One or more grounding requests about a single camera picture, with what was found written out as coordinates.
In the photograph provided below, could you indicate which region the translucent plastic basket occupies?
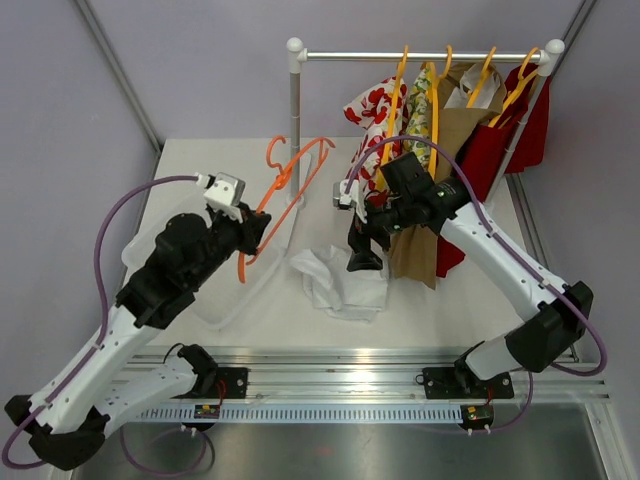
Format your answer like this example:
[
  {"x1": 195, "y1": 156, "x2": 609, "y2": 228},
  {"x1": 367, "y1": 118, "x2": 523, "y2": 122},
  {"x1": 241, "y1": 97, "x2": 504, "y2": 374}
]
[{"x1": 121, "y1": 193, "x2": 286, "y2": 330}]

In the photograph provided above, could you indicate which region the yellow hanger of poppy skirt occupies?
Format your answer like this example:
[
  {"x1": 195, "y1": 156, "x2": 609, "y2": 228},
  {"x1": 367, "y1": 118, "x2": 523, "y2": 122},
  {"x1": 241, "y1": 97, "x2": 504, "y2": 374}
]
[{"x1": 375, "y1": 44, "x2": 409, "y2": 192}]

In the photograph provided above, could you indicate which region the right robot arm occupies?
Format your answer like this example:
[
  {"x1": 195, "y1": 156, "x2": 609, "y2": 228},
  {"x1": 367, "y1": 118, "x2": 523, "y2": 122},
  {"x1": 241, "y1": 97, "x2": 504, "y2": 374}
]
[{"x1": 333, "y1": 153, "x2": 593, "y2": 396}]

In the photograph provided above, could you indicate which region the yellow hanger of tan skirt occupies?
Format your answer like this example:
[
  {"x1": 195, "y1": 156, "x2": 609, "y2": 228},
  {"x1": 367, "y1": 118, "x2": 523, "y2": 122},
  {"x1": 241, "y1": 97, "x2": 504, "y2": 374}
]
[{"x1": 466, "y1": 46, "x2": 497, "y2": 108}]

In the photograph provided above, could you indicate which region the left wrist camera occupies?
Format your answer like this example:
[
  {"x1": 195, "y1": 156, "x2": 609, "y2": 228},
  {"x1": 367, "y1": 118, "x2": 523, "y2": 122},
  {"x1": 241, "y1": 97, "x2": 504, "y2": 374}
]
[{"x1": 196, "y1": 172, "x2": 246, "y2": 223}]

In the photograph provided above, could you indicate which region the orange hanger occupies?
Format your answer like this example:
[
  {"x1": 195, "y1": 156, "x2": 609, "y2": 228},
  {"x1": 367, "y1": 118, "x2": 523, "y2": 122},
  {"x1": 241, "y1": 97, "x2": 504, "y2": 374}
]
[{"x1": 236, "y1": 134, "x2": 336, "y2": 285}]

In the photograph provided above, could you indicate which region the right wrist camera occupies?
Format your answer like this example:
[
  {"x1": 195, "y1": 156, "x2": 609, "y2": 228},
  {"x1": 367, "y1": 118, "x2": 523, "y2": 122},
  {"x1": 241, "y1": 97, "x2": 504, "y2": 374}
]
[{"x1": 332, "y1": 179, "x2": 367, "y2": 222}]

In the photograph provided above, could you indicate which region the tan corduroy skirt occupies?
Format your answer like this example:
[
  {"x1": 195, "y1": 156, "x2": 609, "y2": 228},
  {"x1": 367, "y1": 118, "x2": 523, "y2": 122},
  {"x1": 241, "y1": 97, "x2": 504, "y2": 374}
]
[{"x1": 389, "y1": 62, "x2": 506, "y2": 289}]

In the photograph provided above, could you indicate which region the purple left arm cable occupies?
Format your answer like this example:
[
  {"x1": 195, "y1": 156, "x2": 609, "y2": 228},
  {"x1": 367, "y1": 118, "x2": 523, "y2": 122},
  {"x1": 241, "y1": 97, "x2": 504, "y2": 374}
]
[{"x1": 0, "y1": 174, "x2": 211, "y2": 474}]

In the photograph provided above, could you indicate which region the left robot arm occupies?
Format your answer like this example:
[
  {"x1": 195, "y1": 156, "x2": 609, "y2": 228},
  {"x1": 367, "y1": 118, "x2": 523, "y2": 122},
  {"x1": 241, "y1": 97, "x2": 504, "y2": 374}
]
[{"x1": 5, "y1": 204, "x2": 271, "y2": 471}]

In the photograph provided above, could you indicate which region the yellow hanger of lemon skirt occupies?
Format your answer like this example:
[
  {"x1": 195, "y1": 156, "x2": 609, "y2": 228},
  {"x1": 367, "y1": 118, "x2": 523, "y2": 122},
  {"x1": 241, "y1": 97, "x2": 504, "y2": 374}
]
[{"x1": 427, "y1": 44, "x2": 453, "y2": 178}]

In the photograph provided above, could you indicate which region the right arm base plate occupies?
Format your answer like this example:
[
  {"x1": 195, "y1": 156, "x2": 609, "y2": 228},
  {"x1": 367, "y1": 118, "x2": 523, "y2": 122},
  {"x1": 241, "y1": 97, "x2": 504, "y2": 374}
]
[{"x1": 414, "y1": 367, "x2": 515, "y2": 400}]

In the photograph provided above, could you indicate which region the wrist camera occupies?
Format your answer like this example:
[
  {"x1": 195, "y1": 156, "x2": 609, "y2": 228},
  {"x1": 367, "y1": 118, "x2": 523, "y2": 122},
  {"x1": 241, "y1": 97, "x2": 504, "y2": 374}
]
[
  {"x1": 332, "y1": 179, "x2": 367, "y2": 222},
  {"x1": 196, "y1": 172, "x2": 246, "y2": 223}
]

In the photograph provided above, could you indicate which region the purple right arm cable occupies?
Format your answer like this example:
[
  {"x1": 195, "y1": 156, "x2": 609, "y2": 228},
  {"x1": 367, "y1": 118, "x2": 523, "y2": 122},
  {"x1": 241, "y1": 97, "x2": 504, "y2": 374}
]
[{"x1": 344, "y1": 134, "x2": 609, "y2": 432}]

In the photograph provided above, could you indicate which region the white skirt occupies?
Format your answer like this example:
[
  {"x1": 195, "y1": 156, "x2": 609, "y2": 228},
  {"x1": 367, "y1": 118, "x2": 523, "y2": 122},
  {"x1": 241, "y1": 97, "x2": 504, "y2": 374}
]
[{"x1": 290, "y1": 245, "x2": 389, "y2": 323}]

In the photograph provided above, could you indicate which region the aluminium rail frame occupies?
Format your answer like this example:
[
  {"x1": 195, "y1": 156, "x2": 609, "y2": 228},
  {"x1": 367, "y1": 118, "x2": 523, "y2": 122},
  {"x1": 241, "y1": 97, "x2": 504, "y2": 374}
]
[{"x1": 107, "y1": 345, "x2": 612, "y2": 404}]

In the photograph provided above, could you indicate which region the red poppy skirt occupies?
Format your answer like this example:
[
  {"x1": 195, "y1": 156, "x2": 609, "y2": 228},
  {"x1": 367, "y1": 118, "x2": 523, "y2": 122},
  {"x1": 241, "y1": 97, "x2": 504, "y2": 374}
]
[{"x1": 343, "y1": 77, "x2": 395, "y2": 207}]

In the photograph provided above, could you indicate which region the slotted cable duct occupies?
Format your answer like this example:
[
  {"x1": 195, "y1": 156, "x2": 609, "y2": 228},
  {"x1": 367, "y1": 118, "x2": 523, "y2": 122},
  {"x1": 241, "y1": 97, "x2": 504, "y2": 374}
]
[{"x1": 136, "y1": 403, "x2": 468, "y2": 425}]

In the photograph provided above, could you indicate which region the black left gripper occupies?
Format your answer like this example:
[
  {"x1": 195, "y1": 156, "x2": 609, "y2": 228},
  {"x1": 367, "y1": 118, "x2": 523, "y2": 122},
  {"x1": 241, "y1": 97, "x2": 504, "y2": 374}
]
[{"x1": 187, "y1": 202, "x2": 271, "y2": 289}]

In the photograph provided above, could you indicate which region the yellow hanger of red skirt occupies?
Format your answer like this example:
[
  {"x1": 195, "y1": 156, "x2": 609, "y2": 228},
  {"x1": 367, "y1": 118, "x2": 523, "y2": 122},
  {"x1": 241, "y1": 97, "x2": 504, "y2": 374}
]
[{"x1": 488, "y1": 47, "x2": 540, "y2": 128}]

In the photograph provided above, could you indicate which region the lemon print skirt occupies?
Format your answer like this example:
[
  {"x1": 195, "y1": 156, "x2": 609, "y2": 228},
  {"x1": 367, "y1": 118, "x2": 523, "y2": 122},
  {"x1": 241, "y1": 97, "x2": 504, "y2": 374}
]
[{"x1": 403, "y1": 62, "x2": 432, "y2": 173}]

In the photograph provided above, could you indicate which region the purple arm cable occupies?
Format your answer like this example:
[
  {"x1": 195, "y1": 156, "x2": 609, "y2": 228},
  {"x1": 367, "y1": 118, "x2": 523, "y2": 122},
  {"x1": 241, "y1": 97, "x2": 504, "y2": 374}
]
[
  {"x1": 344, "y1": 134, "x2": 609, "y2": 432},
  {"x1": 0, "y1": 174, "x2": 211, "y2": 474}
]

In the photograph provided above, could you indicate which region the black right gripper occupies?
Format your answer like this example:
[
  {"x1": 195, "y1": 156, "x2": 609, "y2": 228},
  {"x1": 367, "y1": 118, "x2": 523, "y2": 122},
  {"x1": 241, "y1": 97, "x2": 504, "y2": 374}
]
[{"x1": 348, "y1": 193, "x2": 415, "y2": 272}]

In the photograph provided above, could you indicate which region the white clothes rack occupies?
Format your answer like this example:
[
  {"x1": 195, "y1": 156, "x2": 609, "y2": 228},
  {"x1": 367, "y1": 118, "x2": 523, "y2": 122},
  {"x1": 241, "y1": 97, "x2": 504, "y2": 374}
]
[{"x1": 286, "y1": 37, "x2": 566, "y2": 194}]

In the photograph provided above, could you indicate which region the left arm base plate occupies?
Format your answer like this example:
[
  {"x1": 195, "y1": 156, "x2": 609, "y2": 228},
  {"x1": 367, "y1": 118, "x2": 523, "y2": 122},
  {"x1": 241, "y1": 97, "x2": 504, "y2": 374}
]
[{"x1": 201, "y1": 367, "x2": 249, "y2": 400}]

